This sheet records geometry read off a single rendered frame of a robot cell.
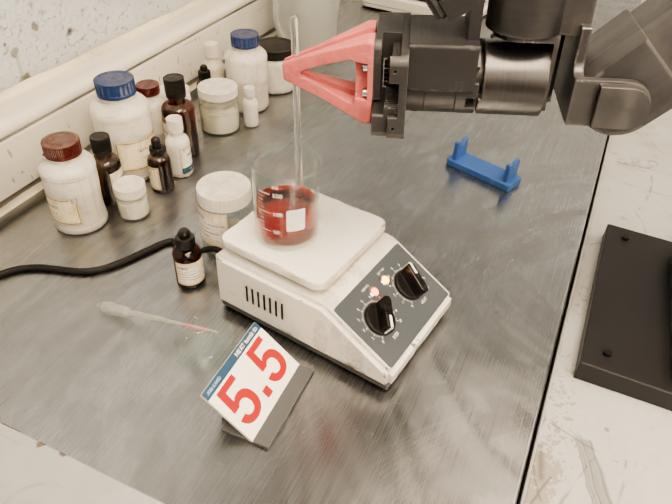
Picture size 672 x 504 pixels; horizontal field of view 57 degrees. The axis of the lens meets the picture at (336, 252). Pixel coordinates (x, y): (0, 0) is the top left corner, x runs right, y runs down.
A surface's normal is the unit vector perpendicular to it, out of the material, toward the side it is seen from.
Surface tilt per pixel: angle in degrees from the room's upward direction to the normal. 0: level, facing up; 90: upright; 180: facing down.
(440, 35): 3
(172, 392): 0
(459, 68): 89
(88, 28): 90
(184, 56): 90
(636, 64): 90
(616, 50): 47
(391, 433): 0
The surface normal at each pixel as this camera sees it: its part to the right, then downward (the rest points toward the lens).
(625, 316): 0.06, -0.77
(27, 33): 0.91, 0.29
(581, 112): -0.14, 0.63
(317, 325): -0.55, 0.52
